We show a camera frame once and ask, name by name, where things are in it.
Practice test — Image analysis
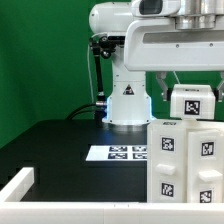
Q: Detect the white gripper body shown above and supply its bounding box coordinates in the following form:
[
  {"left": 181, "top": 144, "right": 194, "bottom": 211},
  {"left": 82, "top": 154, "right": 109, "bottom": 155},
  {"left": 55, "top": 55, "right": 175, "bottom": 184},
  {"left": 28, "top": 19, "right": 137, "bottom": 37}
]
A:
[{"left": 124, "top": 16, "right": 224, "bottom": 72}]

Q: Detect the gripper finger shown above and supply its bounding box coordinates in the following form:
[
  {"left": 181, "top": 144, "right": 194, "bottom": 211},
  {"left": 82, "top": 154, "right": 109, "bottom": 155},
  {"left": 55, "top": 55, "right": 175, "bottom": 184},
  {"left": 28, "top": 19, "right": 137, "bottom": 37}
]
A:
[
  {"left": 216, "top": 71, "right": 224, "bottom": 102},
  {"left": 156, "top": 72, "right": 173, "bottom": 101}
]

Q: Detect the white cabinet top block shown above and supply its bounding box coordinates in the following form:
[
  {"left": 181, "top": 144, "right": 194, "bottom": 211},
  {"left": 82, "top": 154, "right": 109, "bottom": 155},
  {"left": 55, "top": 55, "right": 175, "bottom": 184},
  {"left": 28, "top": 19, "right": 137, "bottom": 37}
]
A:
[{"left": 170, "top": 84, "right": 216, "bottom": 120}]

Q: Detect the white cabinet door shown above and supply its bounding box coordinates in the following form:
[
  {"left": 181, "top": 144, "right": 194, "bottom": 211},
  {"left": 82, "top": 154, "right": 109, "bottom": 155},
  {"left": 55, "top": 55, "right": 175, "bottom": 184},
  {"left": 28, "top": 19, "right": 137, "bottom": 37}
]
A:
[
  {"left": 187, "top": 130, "right": 224, "bottom": 203},
  {"left": 147, "top": 124, "right": 187, "bottom": 203}
]

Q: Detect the white cabinet body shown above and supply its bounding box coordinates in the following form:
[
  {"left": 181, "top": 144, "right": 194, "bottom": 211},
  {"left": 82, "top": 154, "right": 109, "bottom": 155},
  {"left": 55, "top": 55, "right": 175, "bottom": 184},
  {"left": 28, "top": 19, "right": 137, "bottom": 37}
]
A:
[{"left": 147, "top": 119, "right": 224, "bottom": 203}]

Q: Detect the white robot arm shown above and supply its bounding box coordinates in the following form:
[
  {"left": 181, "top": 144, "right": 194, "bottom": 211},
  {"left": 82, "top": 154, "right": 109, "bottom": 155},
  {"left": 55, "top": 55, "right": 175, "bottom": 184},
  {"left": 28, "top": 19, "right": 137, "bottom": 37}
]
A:
[{"left": 89, "top": 0, "right": 224, "bottom": 126}]

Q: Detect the white fiducial marker plate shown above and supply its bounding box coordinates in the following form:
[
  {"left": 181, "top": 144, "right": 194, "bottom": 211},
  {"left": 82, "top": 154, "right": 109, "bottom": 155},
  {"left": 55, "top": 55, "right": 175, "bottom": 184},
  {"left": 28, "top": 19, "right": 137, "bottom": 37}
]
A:
[{"left": 86, "top": 145, "right": 147, "bottom": 161}]

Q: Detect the white L-shaped workspace fence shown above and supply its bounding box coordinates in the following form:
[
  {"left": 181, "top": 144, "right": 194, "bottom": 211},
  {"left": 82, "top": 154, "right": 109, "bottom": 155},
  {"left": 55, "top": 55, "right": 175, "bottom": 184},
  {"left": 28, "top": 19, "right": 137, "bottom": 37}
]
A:
[{"left": 0, "top": 167, "right": 224, "bottom": 224}]

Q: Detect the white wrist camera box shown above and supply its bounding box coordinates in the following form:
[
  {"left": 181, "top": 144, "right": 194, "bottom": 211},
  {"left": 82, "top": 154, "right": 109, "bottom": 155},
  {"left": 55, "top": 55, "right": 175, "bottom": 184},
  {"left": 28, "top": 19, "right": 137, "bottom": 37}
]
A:
[{"left": 131, "top": 0, "right": 181, "bottom": 18}]

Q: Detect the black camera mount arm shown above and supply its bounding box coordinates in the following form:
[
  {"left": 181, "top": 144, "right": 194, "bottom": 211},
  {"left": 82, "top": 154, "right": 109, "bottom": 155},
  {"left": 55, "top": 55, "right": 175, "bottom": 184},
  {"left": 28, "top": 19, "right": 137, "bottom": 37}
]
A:
[{"left": 89, "top": 35, "right": 125, "bottom": 125}]

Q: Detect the black cable bundle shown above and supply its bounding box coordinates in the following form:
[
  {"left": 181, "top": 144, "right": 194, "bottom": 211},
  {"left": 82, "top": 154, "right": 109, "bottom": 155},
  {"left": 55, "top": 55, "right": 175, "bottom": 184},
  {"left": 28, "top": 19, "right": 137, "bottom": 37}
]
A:
[{"left": 65, "top": 103, "right": 98, "bottom": 121}]

